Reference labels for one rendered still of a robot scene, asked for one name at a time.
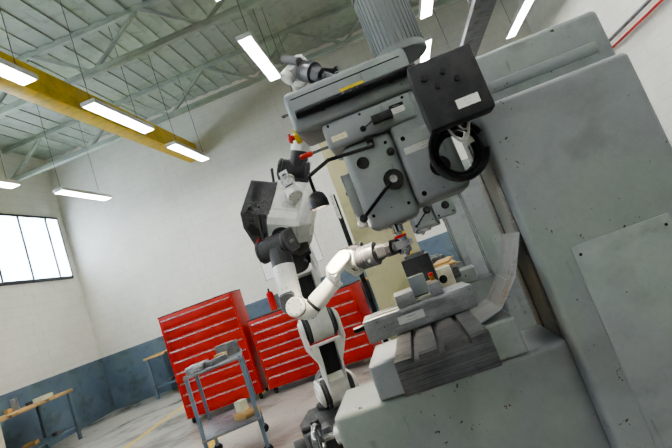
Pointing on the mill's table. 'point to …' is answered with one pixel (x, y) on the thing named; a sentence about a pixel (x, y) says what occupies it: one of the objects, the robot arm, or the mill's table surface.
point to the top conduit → (352, 92)
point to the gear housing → (336, 131)
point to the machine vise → (438, 305)
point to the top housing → (311, 126)
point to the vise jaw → (404, 298)
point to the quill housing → (369, 185)
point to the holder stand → (420, 262)
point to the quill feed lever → (393, 179)
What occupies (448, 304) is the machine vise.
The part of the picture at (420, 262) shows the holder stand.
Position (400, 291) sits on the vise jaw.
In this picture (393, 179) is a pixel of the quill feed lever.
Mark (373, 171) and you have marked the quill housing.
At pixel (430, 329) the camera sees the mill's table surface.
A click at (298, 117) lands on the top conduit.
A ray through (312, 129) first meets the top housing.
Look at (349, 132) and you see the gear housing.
